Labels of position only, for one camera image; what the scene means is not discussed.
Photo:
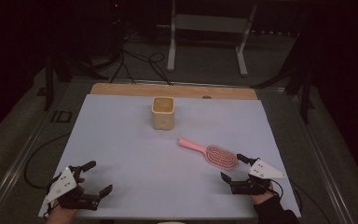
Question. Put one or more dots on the black tripod stand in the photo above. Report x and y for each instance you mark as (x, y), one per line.
(51, 81)
(304, 90)

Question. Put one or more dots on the beige square cup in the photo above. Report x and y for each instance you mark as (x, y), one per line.
(163, 118)

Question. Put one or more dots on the black rectangular floor marker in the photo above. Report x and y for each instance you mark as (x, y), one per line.
(61, 116)

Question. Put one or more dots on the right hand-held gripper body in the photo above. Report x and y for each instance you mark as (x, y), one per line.
(262, 174)

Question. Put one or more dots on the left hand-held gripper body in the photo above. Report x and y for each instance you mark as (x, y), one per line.
(62, 186)

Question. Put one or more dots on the white metal stand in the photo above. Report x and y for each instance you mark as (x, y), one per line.
(211, 23)

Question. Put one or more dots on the person's right hand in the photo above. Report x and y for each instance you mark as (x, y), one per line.
(262, 197)

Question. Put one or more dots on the white table mat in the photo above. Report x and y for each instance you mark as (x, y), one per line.
(143, 161)

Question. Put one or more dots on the wooden table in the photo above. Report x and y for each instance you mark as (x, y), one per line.
(174, 91)

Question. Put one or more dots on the pink hairbrush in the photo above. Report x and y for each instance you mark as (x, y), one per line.
(217, 155)

